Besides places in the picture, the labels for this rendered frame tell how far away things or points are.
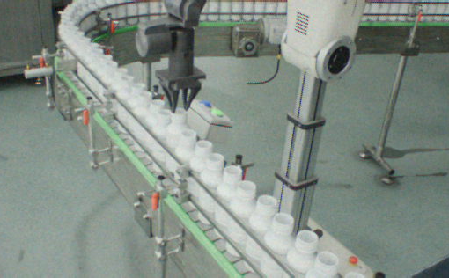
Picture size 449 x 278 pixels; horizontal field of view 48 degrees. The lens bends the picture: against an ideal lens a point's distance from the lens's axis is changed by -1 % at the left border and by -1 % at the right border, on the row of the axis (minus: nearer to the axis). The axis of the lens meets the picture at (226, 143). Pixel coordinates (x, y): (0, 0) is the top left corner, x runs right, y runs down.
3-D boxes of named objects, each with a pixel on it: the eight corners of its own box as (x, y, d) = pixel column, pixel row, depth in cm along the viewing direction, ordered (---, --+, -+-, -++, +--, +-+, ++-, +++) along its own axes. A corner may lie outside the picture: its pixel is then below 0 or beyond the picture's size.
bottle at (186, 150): (188, 182, 130) (192, 125, 122) (202, 193, 126) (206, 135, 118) (169, 189, 127) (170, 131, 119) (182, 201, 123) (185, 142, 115)
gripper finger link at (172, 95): (198, 114, 121) (200, 77, 116) (171, 120, 117) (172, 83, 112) (184, 103, 125) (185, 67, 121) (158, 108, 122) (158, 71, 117)
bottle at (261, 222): (275, 259, 108) (285, 195, 99) (268, 278, 103) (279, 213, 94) (247, 252, 109) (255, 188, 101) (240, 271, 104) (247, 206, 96)
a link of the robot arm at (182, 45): (200, 25, 110) (187, 18, 114) (172, 29, 107) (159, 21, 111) (198, 55, 114) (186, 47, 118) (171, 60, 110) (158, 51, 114)
